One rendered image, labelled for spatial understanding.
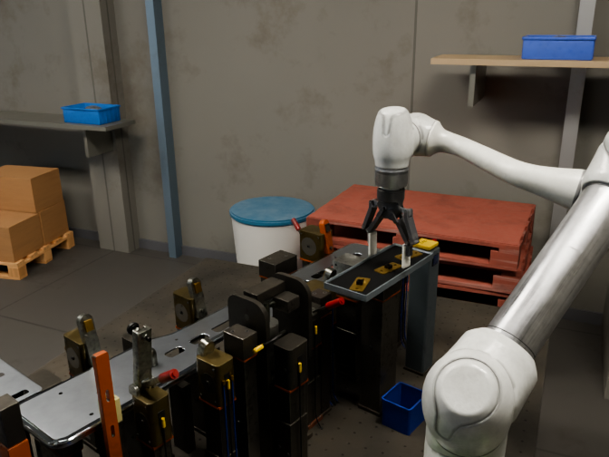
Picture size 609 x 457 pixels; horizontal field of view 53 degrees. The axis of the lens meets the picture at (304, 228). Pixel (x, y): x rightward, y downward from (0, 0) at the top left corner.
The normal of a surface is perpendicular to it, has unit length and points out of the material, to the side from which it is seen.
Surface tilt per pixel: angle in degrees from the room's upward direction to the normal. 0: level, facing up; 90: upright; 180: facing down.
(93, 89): 90
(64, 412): 0
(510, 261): 90
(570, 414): 0
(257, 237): 94
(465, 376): 49
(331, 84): 90
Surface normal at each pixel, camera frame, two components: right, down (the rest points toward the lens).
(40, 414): -0.01, -0.94
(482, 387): -0.37, -0.37
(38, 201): 0.96, 0.07
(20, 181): -0.26, 0.33
